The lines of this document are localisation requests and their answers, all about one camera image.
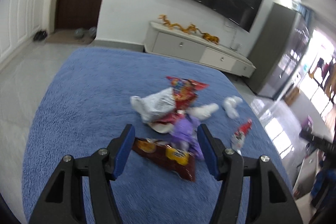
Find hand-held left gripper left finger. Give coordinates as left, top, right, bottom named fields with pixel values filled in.
left=28, top=124, right=136, bottom=224

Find white floor cabinet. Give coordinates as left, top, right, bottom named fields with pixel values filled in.
left=0, top=0, right=48, bottom=64

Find small red white wrapper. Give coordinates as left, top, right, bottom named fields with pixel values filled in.
left=230, top=119, right=253, bottom=153

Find cardboard box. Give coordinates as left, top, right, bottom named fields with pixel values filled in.
left=283, top=86, right=300, bottom=106

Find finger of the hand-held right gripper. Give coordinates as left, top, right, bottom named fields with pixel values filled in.
left=299, top=131, right=336, bottom=155

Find black shoes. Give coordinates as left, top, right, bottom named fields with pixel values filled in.
left=34, top=30, right=48, bottom=41

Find brown doormat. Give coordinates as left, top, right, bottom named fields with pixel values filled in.
left=45, top=31, right=93, bottom=45

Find purple waste bin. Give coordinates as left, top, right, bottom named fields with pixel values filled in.
left=301, top=115, right=314, bottom=132

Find blue armchair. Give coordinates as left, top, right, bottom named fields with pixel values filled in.
left=311, top=168, right=336, bottom=207

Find purple plastic wrapper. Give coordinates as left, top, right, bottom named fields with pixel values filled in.
left=169, top=116, right=204, bottom=160

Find blue curtain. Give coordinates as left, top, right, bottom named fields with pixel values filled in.
left=298, top=2, right=314, bottom=28

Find grey double-door refrigerator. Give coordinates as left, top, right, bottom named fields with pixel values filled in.
left=248, top=2, right=314, bottom=101

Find red snack packet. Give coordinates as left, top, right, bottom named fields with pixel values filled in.
left=165, top=76, right=210, bottom=111

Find grey television cabinet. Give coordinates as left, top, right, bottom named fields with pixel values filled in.
left=143, top=21, right=256, bottom=77

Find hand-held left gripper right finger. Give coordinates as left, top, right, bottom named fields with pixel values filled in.
left=197, top=124, right=306, bottom=224

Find brown snack wrapper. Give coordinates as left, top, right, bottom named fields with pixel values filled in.
left=131, top=137, right=197, bottom=182

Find blue fluffy blanket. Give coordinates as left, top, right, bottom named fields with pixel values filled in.
left=21, top=47, right=294, bottom=224

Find white side cabinet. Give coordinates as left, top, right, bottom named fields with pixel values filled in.
left=293, top=153, right=326, bottom=199

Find row of hanging clothes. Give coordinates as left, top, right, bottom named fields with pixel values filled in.
left=308, top=56, right=336, bottom=104

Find television cables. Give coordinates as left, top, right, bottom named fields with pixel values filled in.
left=224, top=21, right=237, bottom=48

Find golden tiger figurine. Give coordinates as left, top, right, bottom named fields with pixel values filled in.
left=202, top=33, right=219, bottom=44

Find golden dragon figurine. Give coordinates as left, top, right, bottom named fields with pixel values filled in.
left=176, top=23, right=201, bottom=34
left=158, top=14, right=177, bottom=30

